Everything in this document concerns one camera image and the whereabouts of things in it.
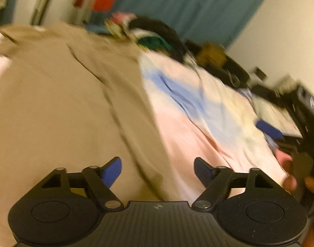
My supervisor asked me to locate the black sofa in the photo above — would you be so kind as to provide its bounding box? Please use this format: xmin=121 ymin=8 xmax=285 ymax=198
xmin=185 ymin=40 xmax=251 ymax=88

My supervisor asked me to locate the yellow paper bag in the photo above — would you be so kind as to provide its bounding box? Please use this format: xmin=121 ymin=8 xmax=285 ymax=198
xmin=198 ymin=42 xmax=228 ymax=67

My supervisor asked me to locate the person's right hand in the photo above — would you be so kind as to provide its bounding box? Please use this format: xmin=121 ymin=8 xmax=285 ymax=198
xmin=275 ymin=150 xmax=299 ymax=192

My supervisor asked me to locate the wide blue curtain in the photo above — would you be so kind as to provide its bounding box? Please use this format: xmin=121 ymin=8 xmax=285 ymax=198
xmin=90 ymin=0 xmax=276 ymax=48

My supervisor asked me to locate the garment steamer stand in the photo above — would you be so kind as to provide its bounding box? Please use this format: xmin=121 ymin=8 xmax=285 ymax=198
xmin=30 ymin=0 xmax=103 ymax=26

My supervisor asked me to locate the black garment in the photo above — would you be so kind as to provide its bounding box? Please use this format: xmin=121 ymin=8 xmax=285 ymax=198
xmin=129 ymin=17 xmax=188 ymax=62

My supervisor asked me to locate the narrow blue curtain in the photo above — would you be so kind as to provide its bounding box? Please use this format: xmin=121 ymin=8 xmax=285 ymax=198
xmin=3 ymin=0 xmax=22 ymax=27

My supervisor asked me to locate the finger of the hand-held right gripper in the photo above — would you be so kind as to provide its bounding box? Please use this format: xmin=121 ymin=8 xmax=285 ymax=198
xmin=255 ymin=119 xmax=286 ymax=142
xmin=251 ymin=84 xmax=298 ymax=108

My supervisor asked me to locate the pastel bed sheet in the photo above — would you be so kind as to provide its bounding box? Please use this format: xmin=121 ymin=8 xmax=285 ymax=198
xmin=0 ymin=49 xmax=304 ymax=201

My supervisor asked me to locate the green garment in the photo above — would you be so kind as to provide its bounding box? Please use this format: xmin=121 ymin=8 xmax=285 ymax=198
xmin=139 ymin=36 xmax=173 ymax=52

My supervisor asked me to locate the white garment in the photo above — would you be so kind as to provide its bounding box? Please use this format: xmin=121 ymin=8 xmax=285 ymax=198
xmin=131 ymin=28 xmax=157 ymax=40

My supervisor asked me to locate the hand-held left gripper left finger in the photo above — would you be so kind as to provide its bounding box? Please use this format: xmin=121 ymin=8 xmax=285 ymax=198
xmin=41 ymin=156 xmax=124 ymax=210

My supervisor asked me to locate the pink garment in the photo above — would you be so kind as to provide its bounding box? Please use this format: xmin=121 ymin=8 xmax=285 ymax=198
xmin=112 ymin=12 xmax=137 ymax=25

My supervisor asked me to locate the pale yellow garment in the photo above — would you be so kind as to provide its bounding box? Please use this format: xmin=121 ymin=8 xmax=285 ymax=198
xmin=106 ymin=21 xmax=132 ymax=39

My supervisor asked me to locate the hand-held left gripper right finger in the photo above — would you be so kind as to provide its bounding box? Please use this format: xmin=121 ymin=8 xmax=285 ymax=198
xmin=192 ymin=157 xmax=276 ymax=211

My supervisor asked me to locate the beige printed sweatshirt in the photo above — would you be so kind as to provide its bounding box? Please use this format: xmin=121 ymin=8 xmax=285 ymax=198
xmin=0 ymin=22 xmax=193 ymax=247

